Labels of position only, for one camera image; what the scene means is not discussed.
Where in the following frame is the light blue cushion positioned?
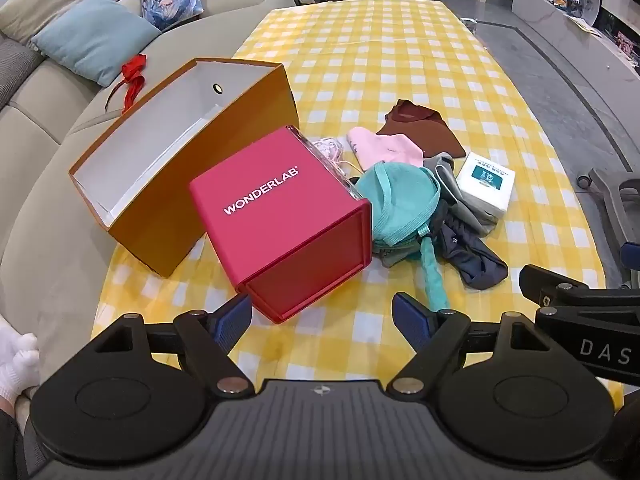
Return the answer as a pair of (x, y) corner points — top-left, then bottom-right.
(31, 0), (163, 88)

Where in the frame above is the beige cushion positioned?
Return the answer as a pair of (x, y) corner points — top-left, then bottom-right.
(0, 0), (86, 43)

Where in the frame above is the yellow checkered tablecloth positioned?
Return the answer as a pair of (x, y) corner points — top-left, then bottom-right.
(90, 0), (623, 401)

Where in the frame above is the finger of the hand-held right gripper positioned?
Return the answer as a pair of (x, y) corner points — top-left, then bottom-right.
(519, 264), (640, 319)

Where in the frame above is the red cube box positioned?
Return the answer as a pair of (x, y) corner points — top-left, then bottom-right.
(189, 125), (373, 323)

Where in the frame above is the pink cloth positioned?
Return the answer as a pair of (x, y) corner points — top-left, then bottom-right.
(347, 126), (425, 171)

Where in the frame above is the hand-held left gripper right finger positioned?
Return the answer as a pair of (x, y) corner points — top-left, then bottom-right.
(387, 291), (556, 396)

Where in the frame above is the printed cushion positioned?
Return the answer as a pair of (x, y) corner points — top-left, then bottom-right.
(141, 0), (203, 33)

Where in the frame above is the white cabinet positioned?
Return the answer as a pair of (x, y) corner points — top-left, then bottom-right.
(510, 0), (640, 126)

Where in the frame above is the brown garment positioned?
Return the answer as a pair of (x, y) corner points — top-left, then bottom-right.
(375, 99), (467, 158)

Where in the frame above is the dark navy garment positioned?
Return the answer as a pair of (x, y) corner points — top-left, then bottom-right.
(431, 200), (510, 291)

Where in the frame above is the red ribbon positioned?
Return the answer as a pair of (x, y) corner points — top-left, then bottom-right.
(105, 54), (148, 116)

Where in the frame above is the grey chair base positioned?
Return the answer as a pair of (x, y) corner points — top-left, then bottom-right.
(575, 167), (640, 261)

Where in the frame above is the grey garment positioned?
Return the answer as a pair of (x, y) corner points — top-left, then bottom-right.
(422, 151), (497, 236)

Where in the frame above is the teal knit garment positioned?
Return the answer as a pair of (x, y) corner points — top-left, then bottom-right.
(354, 161), (451, 311)

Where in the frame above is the pink sponge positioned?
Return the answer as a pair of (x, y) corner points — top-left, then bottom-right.
(305, 132), (361, 191)

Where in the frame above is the beige sofa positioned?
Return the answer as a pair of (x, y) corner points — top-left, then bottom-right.
(0, 0), (296, 411)

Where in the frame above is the white tissue packet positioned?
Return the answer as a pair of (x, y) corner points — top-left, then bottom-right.
(454, 151), (517, 221)

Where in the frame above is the orange cardboard box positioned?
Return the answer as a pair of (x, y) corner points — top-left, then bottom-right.
(68, 57), (301, 278)

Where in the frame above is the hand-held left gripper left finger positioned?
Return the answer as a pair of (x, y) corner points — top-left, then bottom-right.
(87, 292), (253, 396)

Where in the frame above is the person's left hand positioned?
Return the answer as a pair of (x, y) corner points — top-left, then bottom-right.
(0, 317), (42, 401)

